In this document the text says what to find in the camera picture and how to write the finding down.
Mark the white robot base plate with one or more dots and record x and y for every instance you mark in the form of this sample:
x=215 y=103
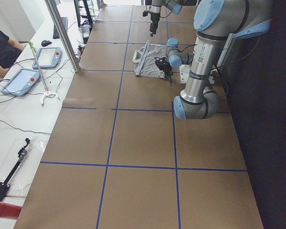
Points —
x=185 y=72

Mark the blue white striped polo shirt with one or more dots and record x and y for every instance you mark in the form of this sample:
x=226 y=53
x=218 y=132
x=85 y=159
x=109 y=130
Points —
x=146 y=66

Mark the black computer mouse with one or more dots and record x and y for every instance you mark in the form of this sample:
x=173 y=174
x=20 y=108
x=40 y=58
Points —
x=45 y=43

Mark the upper teach pendant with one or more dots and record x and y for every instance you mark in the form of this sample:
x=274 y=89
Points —
x=49 y=57

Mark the teach pendant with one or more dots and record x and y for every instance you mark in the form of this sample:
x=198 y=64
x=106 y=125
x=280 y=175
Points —
x=21 y=82
x=49 y=57

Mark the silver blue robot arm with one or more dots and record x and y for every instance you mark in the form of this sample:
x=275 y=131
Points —
x=214 y=21
x=154 y=10

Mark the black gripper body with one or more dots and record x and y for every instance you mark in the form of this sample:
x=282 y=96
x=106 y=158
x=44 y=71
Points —
x=163 y=67
x=154 y=17

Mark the lower teach pendant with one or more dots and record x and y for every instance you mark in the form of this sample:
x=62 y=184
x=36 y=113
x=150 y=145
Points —
x=21 y=82

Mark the person in black shirt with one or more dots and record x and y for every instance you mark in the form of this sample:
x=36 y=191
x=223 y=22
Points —
x=10 y=50

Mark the red cylinder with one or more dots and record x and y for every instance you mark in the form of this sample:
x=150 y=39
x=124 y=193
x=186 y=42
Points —
x=9 y=211

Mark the aluminium frame post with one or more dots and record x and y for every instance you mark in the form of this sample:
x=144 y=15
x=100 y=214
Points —
x=51 y=5

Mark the metal grabber stick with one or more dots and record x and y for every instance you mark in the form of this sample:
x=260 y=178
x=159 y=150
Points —
x=47 y=93

